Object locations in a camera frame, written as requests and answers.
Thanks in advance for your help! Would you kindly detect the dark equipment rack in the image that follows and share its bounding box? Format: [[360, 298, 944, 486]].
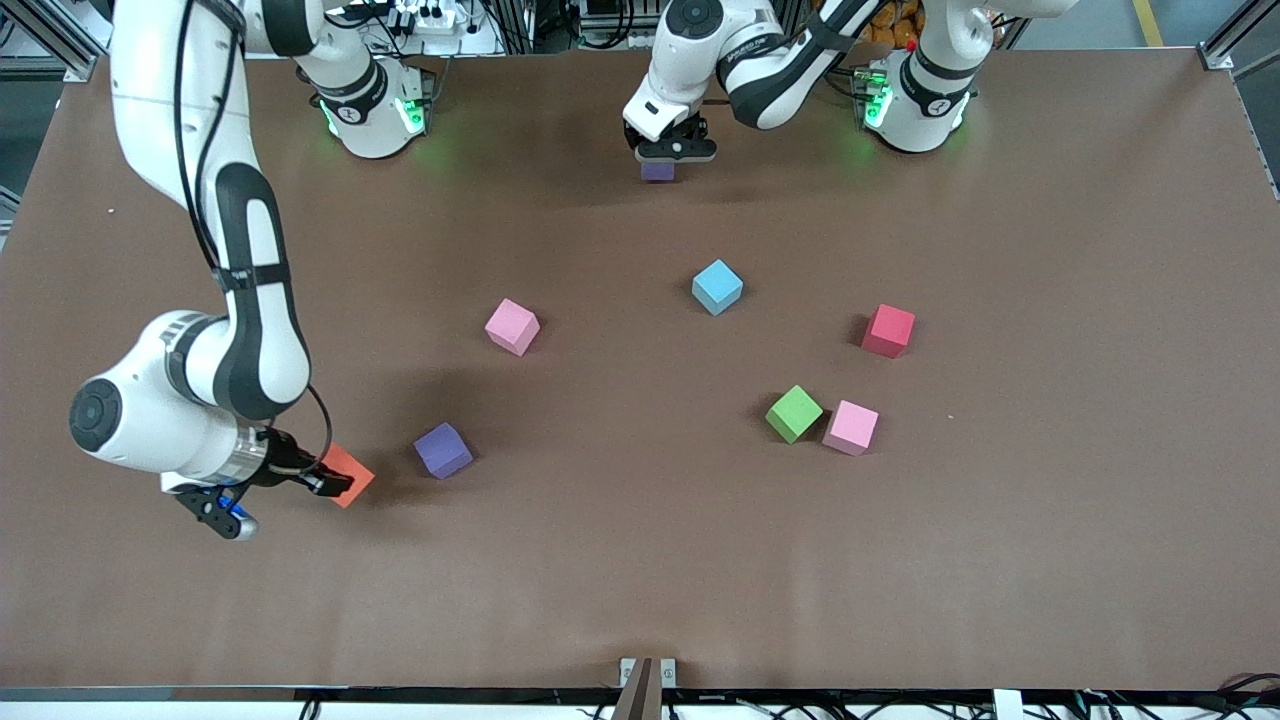
[[520, 0, 663, 51]]

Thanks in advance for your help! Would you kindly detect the pink foam cube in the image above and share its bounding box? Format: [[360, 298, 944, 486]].
[[485, 298, 541, 357], [823, 400, 880, 457]]

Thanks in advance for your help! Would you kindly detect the orange foam cube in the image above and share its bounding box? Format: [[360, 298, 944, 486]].
[[322, 445, 376, 509]]

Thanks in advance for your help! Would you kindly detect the red foam cube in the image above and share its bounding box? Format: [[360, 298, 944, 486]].
[[862, 304, 916, 359]]

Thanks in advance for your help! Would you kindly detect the brown table cover sheet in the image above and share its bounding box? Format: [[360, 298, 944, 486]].
[[0, 48, 1280, 693]]

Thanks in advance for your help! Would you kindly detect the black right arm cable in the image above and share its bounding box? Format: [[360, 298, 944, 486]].
[[172, 0, 336, 471]]

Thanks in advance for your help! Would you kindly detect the metal table edge rail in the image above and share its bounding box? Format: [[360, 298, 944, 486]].
[[0, 685, 1280, 703]]

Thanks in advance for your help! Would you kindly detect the green foam cube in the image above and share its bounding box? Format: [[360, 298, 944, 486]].
[[765, 385, 824, 444]]

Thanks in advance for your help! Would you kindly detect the light blue foam cube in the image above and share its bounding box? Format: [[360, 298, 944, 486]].
[[692, 259, 745, 317]]

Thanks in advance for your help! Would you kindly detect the white power strip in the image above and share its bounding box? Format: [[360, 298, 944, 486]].
[[388, 0, 471, 31]]

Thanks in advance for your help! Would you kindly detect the bag of orange snacks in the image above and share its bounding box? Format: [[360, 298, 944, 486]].
[[860, 0, 926, 51]]

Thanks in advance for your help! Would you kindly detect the silver camera mount bracket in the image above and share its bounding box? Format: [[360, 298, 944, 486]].
[[612, 657, 679, 720]]

